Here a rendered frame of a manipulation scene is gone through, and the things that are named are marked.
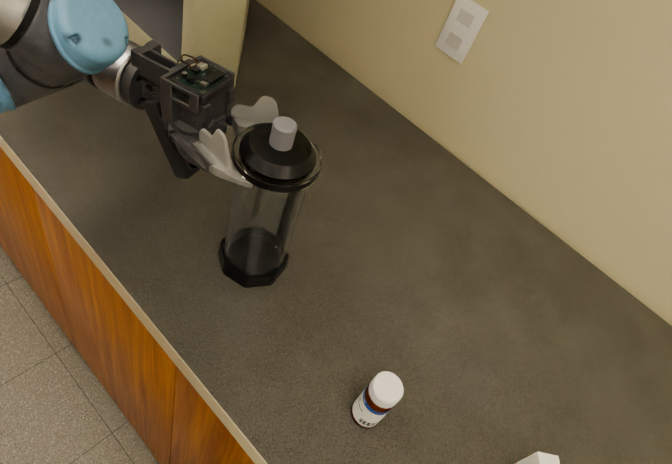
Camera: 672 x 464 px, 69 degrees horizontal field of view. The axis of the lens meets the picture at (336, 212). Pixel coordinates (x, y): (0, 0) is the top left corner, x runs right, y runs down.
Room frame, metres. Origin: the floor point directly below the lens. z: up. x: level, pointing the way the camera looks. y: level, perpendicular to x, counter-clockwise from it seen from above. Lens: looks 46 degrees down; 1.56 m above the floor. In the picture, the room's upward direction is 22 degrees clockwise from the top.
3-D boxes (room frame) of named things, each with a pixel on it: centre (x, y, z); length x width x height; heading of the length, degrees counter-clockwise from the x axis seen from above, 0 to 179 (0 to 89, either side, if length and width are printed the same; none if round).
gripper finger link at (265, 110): (0.49, 0.13, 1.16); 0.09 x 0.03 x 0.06; 102
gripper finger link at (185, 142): (0.42, 0.19, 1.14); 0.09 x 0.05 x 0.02; 54
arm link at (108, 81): (0.48, 0.31, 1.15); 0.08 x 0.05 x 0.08; 168
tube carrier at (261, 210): (0.43, 0.09, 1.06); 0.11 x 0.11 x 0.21
